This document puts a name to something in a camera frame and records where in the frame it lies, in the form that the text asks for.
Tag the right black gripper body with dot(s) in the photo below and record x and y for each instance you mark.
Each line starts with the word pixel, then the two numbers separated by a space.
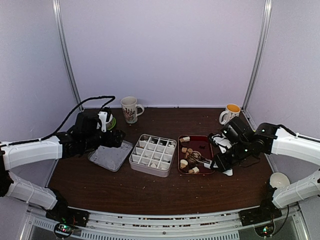
pixel 241 152

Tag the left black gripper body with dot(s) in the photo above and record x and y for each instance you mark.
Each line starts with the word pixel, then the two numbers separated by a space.
pixel 91 140

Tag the lilac bunny tin lid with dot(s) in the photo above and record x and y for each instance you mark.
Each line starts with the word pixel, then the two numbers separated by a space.
pixel 111 158

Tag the lilac tin box with dividers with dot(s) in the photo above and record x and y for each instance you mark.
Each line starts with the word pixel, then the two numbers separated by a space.
pixel 153 155

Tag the red chocolate tray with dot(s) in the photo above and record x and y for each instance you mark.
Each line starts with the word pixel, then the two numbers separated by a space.
pixel 186 145

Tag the white metal tongs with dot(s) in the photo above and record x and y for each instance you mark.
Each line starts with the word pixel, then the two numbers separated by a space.
pixel 196 157

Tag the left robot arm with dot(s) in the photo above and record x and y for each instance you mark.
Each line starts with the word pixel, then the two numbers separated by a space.
pixel 19 153

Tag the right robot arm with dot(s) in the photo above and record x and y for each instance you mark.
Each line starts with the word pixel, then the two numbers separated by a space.
pixel 282 141

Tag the green saucer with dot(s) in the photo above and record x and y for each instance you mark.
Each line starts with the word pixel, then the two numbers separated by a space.
pixel 110 125

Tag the white bowl on saucer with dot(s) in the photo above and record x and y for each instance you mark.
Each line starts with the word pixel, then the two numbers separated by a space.
pixel 109 117

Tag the tall floral mug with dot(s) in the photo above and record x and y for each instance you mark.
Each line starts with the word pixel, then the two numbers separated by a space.
pixel 131 109

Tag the white mug yellow inside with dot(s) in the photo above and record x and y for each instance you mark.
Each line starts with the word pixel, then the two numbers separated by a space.
pixel 231 111

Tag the white bowl near right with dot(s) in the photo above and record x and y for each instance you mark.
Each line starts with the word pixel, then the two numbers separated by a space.
pixel 278 179

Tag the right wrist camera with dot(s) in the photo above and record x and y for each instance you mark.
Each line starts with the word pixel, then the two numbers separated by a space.
pixel 219 141

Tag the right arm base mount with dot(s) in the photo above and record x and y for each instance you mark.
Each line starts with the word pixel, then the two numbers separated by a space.
pixel 262 219

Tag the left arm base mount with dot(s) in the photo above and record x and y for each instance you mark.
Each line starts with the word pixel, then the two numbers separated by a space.
pixel 67 224

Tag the front aluminium rail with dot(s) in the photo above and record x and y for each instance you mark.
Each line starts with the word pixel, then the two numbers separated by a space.
pixel 224 225

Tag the right aluminium frame post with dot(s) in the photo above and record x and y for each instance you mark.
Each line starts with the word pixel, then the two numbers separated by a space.
pixel 263 36

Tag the aluminium frame post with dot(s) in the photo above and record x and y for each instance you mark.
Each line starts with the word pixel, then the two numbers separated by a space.
pixel 263 36
pixel 65 53

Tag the left aluminium frame post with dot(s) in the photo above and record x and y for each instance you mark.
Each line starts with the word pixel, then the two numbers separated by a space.
pixel 65 53

